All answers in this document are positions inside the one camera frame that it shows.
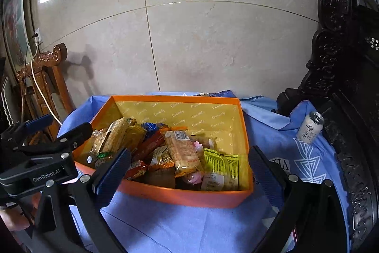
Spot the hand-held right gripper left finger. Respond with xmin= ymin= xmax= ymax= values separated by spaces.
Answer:
xmin=31 ymin=147 xmax=132 ymax=253

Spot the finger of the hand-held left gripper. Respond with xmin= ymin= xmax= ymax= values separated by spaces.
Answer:
xmin=0 ymin=114 xmax=54 ymax=147
xmin=21 ymin=122 xmax=93 ymax=156

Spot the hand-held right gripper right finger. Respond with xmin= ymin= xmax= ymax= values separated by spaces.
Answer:
xmin=248 ymin=146 xmax=348 ymax=253

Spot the clear packet with white label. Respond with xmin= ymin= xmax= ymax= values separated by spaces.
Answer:
xmin=88 ymin=129 xmax=108 ymax=166

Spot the red packet with cracker picture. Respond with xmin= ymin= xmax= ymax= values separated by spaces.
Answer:
xmin=126 ymin=161 xmax=149 ymax=181

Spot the cracker packet with green end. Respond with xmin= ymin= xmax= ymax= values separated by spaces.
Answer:
xmin=95 ymin=117 xmax=137 ymax=160

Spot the yellow-green snack packet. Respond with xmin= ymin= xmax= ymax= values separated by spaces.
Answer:
xmin=201 ymin=148 xmax=240 ymax=191

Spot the small yellow snack packet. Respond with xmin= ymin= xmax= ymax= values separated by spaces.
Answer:
xmin=124 ymin=123 xmax=148 ymax=153

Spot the long red bar packet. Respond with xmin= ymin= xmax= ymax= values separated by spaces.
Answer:
xmin=133 ymin=129 xmax=172 ymax=161

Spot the blue snack packet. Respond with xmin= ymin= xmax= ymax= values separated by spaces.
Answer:
xmin=140 ymin=122 xmax=169 ymax=134

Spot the pink bag of cookies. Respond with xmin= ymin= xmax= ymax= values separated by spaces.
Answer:
xmin=182 ymin=136 xmax=218 ymax=186

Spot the orange-label biscuit packet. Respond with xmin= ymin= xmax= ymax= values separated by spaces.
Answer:
xmin=164 ymin=130 xmax=205 ymax=178

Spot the orange cardboard box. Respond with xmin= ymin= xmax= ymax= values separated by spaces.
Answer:
xmin=72 ymin=95 xmax=254 ymax=210

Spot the person's left hand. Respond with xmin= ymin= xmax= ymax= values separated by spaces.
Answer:
xmin=0 ymin=207 xmax=30 ymax=231

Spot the carved wooden chair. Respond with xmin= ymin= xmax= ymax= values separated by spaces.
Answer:
xmin=13 ymin=43 xmax=74 ymax=135

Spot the white drink can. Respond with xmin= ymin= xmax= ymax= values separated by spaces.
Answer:
xmin=297 ymin=111 xmax=325 ymax=142

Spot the blue printed tablecloth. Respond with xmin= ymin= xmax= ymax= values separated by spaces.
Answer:
xmin=56 ymin=90 xmax=356 ymax=253

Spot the framed red painting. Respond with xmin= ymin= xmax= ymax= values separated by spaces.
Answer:
xmin=0 ymin=0 xmax=36 ymax=70

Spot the dark carved furniture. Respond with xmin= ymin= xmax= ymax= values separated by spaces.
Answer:
xmin=277 ymin=0 xmax=379 ymax=253

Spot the white cable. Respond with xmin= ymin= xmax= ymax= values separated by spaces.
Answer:
xmin=31 ymin=37 xmax=63 ymax=126

